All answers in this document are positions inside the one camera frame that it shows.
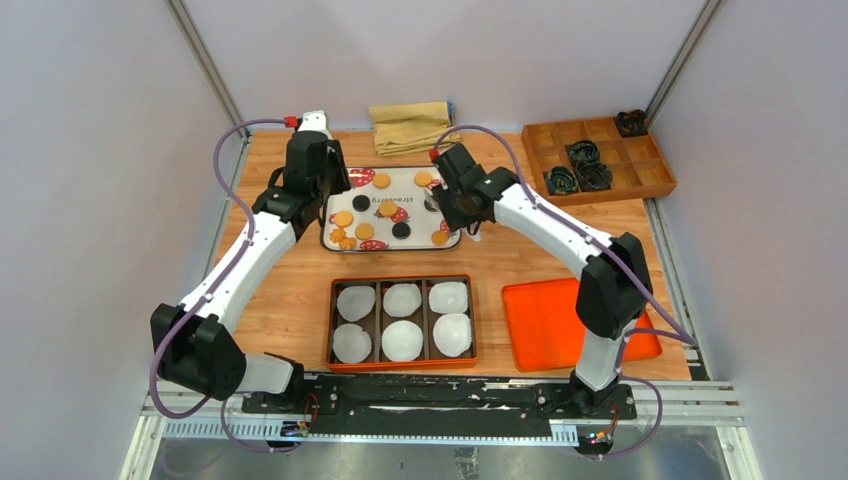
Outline black sandwich cookie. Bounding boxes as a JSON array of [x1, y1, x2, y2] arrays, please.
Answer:
[[391, 222, 411, 240], [351, 195, 371, 212]]

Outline orange compartment cookie box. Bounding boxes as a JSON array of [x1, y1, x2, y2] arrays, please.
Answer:
[[325, 275, 479, 373]]

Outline metal tweezers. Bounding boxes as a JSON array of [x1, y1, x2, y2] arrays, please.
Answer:
[[424, 195, 484, 241]]

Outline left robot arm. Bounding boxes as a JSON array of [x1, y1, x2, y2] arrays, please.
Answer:
[[149, 127, 351, 413]]

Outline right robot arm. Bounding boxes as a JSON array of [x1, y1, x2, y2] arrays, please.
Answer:
[[429, 144, 653, 418]]

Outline strawberry print white tray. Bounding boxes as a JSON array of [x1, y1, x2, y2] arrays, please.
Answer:
[[321, 166, 461, 253]]

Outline folded beige cloth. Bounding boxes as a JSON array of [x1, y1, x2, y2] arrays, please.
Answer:
[[368, 101, 454, 157]]

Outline white paper cupcake liner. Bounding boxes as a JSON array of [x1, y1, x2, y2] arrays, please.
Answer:
[[332, 324, 373, 364], [381, 320, 423, 362], [383, 283, 422, 318], [432, 313, 472, 358], [336, 286, 376, 322], [428, 281, 469, 314]]

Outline orange box lid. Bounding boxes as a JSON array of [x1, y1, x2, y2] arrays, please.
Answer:
[[500, 276, 664, 374]]

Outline wooden compartment organizer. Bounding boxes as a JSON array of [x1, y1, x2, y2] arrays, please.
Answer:
[[522, 117, 677, 207]]

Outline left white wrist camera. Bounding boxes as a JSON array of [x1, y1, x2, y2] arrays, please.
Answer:
[[298, 110, 333, 139]]

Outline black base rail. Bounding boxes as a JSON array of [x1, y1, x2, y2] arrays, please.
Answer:
[[240, 373, 637, 439]]

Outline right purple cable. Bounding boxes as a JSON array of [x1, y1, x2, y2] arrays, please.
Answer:
[[431, 124, 697, 462]]

